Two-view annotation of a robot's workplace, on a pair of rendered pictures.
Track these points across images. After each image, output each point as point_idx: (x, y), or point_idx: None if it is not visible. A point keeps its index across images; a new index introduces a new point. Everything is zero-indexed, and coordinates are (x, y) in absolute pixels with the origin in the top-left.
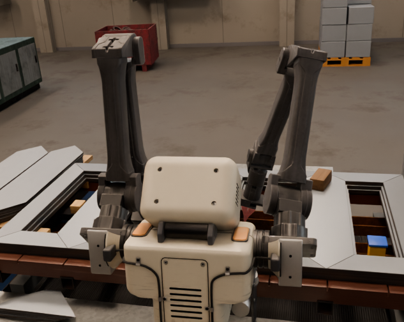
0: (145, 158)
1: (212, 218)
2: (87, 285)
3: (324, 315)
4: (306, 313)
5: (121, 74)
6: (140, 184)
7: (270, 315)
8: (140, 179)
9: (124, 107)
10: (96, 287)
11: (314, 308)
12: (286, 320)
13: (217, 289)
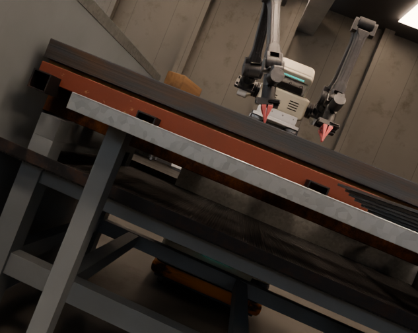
0: (334, 83)
1: None
2: (391, 283)
3: (164, 185)
4: (178, 191)
5: (349, 39)
6: (322, 91)
7: (209, 203)
8: (323, 88)
9: (343, 55)
10: (380, 279)
11: (171, 189)
12: (195, 197)
13: None
